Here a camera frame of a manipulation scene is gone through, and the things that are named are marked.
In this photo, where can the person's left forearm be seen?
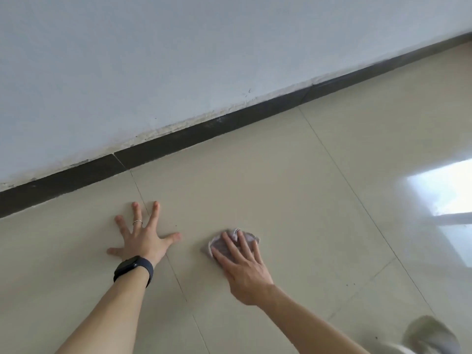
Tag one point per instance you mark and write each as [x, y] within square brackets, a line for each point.
[107, 317]

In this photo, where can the grey rag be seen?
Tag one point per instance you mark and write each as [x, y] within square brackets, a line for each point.
[217, 245]

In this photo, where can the black smartwatch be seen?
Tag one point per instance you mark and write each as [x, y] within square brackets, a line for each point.
[132, 267]

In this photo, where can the person's left hand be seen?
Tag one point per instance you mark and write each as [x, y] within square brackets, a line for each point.
[144, 247]

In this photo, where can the light grey trousers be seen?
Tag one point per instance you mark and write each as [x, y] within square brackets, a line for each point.
[394, 349]

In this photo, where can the person's right white shoe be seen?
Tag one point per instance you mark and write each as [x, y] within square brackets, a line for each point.
[431, 335]

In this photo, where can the person's right hand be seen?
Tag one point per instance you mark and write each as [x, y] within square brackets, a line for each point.
[249, 280]

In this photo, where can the person's right forearm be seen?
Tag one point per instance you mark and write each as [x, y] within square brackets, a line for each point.
[313, 328]

